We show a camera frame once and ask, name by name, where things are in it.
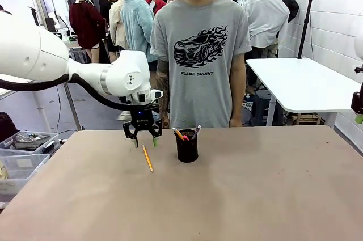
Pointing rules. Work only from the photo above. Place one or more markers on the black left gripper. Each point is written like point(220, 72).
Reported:
point(143, 120)

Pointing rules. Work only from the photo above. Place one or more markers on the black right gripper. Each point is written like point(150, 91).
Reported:
point(358, 102)

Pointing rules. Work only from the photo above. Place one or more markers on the yellow pencil pink eraser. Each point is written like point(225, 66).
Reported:
point(179, 133)

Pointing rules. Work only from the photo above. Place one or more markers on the green white pen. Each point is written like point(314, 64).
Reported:
point(196, 131)

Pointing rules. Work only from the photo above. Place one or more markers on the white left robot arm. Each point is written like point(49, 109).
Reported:
point(28, 51)

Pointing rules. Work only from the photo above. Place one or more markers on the person's left forearm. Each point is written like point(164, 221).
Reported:
point(238, 96)

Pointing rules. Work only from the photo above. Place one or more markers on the person's tattooed right forearm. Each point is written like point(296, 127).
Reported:
point(162, 82)

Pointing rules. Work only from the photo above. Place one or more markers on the black mesh pen holder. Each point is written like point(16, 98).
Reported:
point(187, 150)

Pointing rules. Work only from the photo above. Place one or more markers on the person's right hand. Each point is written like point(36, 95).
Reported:
point(165, 116)

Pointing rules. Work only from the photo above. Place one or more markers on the person's left hand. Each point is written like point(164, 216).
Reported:
point(236, 122)

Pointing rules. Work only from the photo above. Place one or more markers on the plain yellow pencil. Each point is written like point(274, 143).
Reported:
point(147, 158)

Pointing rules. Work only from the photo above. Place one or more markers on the wooden pallet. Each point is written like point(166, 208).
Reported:
point(307, 118)

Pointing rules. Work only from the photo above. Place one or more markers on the person in grey t-shirt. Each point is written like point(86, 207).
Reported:
point(198, 96)

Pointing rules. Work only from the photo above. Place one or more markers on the white side table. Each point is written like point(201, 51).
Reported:
point(297, 88)

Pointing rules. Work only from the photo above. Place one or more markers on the white table grey leg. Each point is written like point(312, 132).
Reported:
point(71, 107)

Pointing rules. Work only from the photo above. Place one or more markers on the mannequin in blue fleece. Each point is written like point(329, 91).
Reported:
point(139, 25)

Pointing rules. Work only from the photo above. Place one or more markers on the tall black tripod stand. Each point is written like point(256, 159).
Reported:
point(306, 25)

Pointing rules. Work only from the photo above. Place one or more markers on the mannequin in cream jacket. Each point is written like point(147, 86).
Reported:
point(116, 25)

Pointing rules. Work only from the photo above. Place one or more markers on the clear bin with parts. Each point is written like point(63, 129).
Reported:
point(28, 143)

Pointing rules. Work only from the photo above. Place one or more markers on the mannequin in maroon dress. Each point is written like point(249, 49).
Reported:
point(85, 25)

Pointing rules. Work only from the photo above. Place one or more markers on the empty clear plastic bin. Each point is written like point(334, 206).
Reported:
point(22, 173)

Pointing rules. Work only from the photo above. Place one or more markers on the mannequin in white shirt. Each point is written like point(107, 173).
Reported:
point(266, 25)

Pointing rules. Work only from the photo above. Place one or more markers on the standing person in black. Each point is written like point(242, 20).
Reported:
point(111, 0)

